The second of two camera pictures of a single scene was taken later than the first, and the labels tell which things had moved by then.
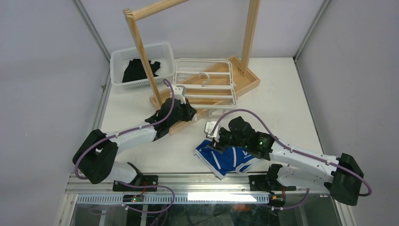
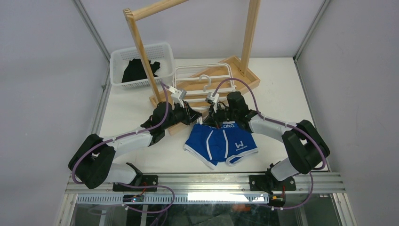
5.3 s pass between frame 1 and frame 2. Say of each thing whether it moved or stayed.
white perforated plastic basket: stayed
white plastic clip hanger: moved
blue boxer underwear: moved
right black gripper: moved
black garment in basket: stayed
